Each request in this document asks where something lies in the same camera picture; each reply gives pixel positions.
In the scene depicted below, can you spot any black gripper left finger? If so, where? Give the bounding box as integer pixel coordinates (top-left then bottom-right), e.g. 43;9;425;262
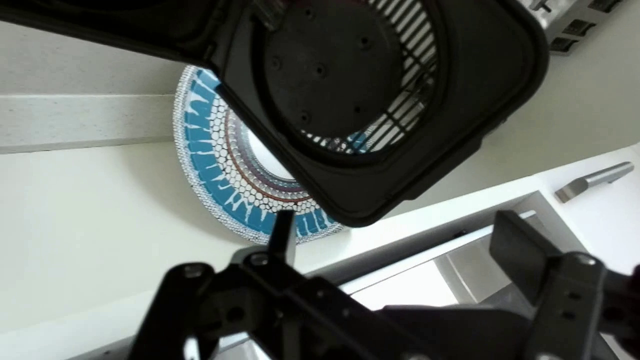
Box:
126;211;417;360

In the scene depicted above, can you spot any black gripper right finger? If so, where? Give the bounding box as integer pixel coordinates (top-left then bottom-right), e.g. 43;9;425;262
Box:
489;211;640;360

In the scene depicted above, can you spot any blue mosaic round plate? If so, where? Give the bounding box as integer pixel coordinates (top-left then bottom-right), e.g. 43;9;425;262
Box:
172;65;371;247

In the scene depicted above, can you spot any silver wall cabinet handle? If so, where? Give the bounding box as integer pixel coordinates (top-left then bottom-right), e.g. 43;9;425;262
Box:
553;161;636;207

